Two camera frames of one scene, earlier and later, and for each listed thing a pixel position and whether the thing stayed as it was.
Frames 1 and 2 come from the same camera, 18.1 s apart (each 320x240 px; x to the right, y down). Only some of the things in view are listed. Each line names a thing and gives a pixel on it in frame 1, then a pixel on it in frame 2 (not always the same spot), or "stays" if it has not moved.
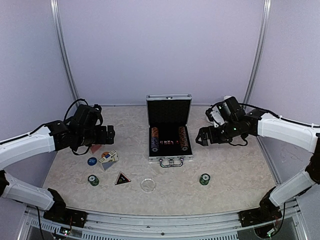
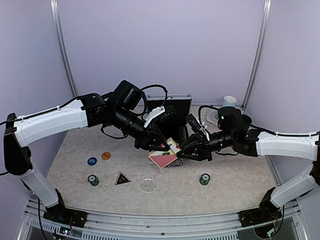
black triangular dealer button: x=122 y=179 stays
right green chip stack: x=204 y=178 stays
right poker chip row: x=183 y=138 stays
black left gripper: x=110 y=134 to x=151 y=133
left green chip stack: x=93 y=180 stays
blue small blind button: x=92 y=161 stays
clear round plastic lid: x=148 y=185 stays
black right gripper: x=203 y=131 to x=198 y=141
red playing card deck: x=94 y=148 to x=162 y=158
